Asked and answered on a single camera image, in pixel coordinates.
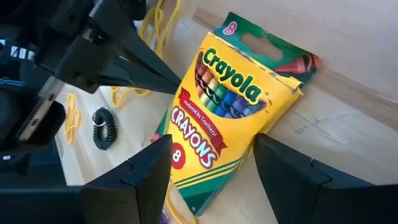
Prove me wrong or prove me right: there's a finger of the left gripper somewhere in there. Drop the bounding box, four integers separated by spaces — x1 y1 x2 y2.
90 0 182 90
54 34 181 96

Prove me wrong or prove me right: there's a yellow Crayola crayon box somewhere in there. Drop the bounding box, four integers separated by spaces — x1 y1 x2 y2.
151 11 322 217

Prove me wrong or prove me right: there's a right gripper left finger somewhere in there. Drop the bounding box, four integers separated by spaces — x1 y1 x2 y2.
0 134 174 224

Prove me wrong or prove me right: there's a black spiral wrist coil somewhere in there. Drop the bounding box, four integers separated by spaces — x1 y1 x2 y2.
91 106 118 151

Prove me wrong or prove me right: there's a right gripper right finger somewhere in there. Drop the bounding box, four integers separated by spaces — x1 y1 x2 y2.
252 133 398 224

